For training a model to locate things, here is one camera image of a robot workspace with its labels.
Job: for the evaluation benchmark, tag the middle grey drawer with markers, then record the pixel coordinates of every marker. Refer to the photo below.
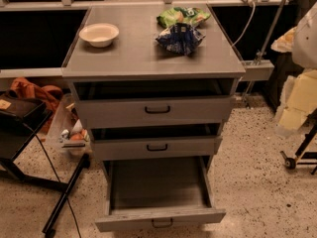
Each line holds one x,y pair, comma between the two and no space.
153,148

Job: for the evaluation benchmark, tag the white bowl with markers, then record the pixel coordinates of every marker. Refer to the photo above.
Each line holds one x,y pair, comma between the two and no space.
99,35

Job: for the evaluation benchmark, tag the blue chip bag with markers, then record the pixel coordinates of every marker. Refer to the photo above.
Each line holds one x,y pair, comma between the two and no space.
180,38

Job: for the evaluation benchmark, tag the grey drawer cabinet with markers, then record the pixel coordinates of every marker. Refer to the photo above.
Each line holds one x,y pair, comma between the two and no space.
136,67

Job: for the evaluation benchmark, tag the green chip bag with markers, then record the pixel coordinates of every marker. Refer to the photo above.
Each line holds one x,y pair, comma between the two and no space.
186,15

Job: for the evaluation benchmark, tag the metal pole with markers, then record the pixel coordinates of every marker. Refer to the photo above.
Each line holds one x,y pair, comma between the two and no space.
261,52

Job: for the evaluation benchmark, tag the orange jacket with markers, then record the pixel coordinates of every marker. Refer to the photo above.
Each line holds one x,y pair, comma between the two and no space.
51,95

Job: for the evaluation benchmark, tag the black wheeled tripod base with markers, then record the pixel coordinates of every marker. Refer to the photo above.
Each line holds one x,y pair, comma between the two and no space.
301,155

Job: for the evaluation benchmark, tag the bottom grey drawer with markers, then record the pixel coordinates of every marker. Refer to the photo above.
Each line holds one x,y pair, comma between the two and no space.
158,193

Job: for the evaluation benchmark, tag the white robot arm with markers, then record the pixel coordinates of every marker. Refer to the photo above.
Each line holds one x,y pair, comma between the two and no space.
301,41

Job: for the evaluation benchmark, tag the clear plastic bin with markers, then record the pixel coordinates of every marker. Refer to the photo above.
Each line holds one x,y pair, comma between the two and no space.
65,124

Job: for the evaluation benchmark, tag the top grey drawer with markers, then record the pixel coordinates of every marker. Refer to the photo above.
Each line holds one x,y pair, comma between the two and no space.
119,113

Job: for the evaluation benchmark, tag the grey drawer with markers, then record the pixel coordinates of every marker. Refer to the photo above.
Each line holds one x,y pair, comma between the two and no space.
153,148
158,193
119,113

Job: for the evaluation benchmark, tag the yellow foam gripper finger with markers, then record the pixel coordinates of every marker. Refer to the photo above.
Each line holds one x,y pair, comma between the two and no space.
297,101

